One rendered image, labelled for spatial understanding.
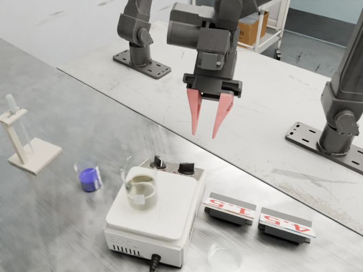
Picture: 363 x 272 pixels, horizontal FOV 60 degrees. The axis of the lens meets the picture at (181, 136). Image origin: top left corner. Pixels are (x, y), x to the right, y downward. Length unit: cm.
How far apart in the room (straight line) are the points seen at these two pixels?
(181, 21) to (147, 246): 38
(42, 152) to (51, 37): 133
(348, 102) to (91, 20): 175
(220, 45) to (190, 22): 11
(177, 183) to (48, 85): 58
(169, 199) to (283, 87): 56
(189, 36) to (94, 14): 162
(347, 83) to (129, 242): 47
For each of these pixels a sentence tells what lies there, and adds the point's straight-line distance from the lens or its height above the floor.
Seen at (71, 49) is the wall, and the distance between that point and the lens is 212.
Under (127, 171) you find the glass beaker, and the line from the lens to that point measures 48.
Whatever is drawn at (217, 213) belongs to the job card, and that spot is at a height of 92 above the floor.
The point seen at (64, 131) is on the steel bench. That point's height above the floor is 90.
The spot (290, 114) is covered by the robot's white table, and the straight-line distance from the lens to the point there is 85.
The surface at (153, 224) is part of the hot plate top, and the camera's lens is 49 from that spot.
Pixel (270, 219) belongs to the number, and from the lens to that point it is 59.
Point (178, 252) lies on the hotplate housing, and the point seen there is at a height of 96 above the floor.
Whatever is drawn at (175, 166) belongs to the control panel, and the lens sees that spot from 62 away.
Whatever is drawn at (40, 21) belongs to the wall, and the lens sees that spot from 197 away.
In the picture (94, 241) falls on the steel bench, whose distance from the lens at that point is 59.
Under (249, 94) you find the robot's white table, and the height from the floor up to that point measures 90.
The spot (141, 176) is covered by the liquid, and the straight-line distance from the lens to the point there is 50.
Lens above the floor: 140
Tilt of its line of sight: 42 degrees down
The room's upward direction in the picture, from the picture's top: straight up
